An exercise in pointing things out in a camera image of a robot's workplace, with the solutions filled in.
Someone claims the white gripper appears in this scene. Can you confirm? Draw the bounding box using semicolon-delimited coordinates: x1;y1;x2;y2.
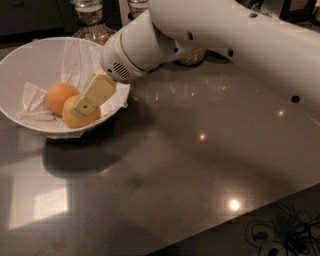
70;31;147;118

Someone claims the orange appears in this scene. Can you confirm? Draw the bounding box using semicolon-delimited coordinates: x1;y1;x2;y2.
62;96;101;129
45;82;79;116

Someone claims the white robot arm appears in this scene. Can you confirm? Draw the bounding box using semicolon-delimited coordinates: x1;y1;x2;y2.
100;0;320;122

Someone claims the white bowl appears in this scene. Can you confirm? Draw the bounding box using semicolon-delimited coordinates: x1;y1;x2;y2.
0;36;132;140

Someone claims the white paper liner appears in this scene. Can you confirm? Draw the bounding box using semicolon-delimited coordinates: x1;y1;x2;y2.
15;37;129;139

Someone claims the leftmost glass jar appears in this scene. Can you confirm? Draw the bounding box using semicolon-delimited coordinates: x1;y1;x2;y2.
70;0;116;45

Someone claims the black cable bundle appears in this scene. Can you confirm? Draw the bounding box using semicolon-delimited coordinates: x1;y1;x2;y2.
245;201;320;256

